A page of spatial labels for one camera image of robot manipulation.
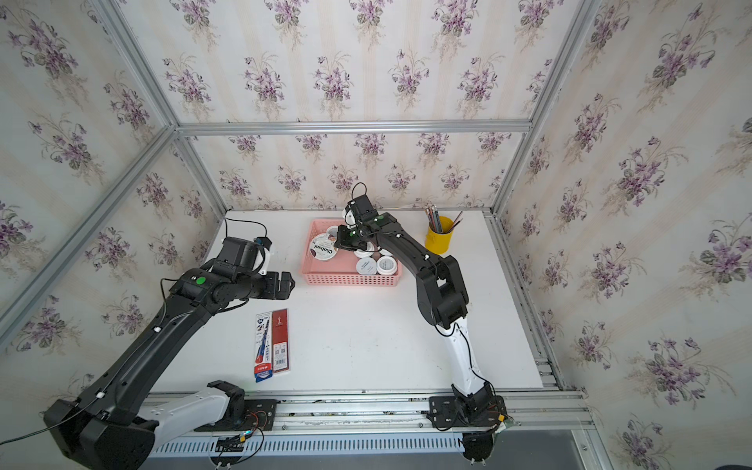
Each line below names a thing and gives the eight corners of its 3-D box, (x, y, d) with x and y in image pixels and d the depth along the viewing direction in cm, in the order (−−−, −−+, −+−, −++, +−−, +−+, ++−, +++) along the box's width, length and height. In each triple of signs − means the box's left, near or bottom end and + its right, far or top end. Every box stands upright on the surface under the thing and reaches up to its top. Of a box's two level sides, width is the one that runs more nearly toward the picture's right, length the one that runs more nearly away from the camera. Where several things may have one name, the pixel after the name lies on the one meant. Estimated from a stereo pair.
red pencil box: (274, 373, 82) (272, 370, 80) (274, 314, 93) (272, 311, 92) (289, 369, 83) (288, 367, 81) (287, 311, 94) (286, 308, 92)
